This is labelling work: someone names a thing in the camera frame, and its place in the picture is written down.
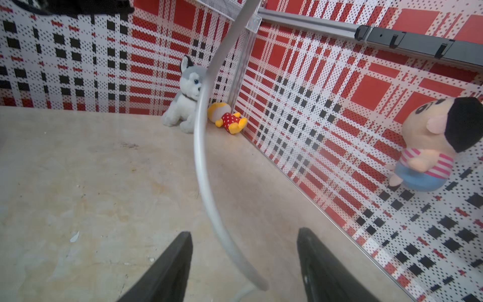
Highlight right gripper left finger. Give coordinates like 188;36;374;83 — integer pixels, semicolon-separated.
118;232;193;302

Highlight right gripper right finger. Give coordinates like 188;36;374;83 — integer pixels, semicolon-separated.
297;227;379;302

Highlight white power strip cord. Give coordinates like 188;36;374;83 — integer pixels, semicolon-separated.
193;0;269;302

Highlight hanging doll blue shorts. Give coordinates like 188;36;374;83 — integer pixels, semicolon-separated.
388;97;483;192

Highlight grey husky plush toy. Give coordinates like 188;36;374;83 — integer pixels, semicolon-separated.
162;55;207;134

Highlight yellow red plush toy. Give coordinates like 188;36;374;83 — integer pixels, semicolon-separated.
207;103;248;135

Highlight black wall hook rail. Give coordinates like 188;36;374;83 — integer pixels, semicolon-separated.
354;25;482;69

